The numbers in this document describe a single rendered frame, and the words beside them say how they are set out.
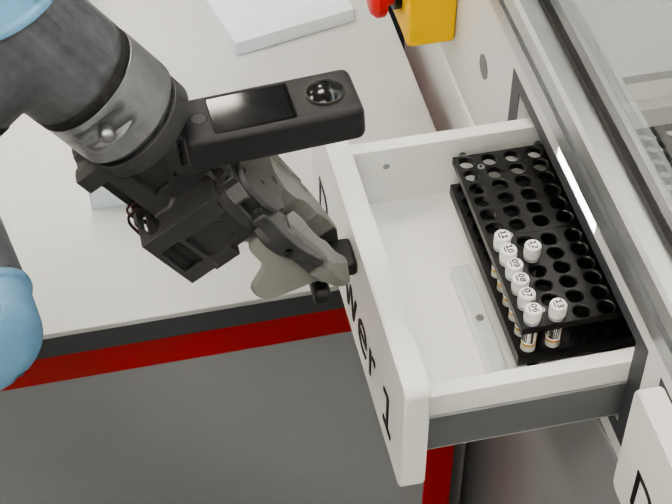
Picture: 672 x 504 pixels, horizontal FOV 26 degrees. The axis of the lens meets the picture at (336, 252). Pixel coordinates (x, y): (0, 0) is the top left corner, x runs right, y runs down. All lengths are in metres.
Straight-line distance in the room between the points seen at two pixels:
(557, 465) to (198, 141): 0.47
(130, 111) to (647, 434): 0.38
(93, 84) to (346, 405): 0.59
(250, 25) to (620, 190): 0.56
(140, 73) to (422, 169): 0.35
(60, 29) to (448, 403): 0.36
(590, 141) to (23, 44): 0.40
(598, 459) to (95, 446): 0.47
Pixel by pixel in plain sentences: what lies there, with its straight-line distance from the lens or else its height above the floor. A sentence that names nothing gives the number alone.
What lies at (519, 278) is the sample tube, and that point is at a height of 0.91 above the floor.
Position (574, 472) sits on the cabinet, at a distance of 1.18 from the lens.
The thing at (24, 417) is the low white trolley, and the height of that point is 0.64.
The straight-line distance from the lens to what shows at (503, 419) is 1.01.
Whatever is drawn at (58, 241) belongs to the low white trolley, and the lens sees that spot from 1.27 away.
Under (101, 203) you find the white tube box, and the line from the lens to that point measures 1.29.
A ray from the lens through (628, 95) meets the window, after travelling 0.98.
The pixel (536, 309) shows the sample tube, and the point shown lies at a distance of 1.00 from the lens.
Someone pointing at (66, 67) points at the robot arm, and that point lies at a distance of 0.84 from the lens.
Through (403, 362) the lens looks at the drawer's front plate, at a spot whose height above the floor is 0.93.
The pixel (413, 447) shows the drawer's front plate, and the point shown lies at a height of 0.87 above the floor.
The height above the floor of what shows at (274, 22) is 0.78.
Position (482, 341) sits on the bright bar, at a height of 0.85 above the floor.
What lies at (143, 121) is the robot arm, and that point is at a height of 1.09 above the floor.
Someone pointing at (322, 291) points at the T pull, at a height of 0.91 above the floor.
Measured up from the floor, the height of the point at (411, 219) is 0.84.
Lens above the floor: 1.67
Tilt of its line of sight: 47 degrees down
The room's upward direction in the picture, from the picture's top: straight up
